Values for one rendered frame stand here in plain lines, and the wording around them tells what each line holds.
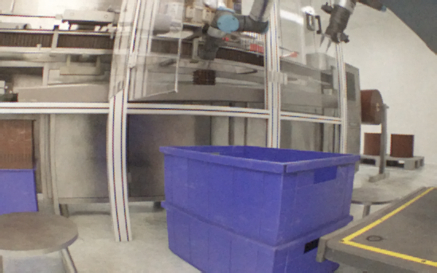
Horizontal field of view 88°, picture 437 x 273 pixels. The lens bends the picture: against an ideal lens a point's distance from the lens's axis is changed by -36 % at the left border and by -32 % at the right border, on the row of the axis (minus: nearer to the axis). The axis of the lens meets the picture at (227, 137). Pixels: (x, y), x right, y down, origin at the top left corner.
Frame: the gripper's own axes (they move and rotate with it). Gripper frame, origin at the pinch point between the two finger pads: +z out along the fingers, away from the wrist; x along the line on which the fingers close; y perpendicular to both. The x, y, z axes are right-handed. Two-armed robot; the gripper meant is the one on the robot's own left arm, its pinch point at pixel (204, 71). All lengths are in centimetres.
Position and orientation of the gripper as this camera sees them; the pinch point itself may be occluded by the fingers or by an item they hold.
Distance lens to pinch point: 162.1
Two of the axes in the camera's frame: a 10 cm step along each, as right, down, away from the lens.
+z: -3.4, 7.9, 5.1
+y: -4.9, -6.1, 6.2
